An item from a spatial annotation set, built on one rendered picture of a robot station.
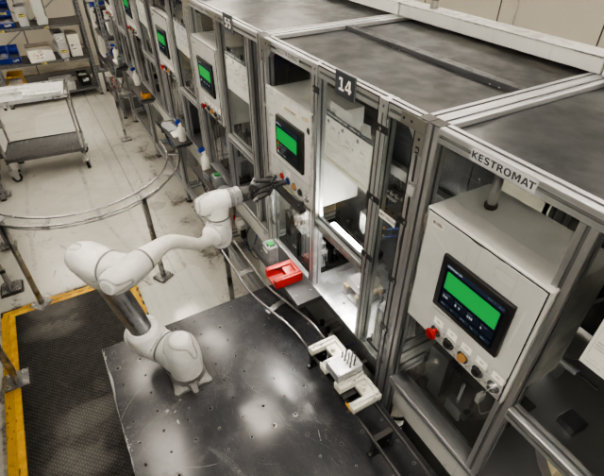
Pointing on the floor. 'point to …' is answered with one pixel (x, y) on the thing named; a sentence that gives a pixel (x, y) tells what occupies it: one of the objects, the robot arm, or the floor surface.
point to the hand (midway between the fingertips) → (278, 183)
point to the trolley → (16, 152)
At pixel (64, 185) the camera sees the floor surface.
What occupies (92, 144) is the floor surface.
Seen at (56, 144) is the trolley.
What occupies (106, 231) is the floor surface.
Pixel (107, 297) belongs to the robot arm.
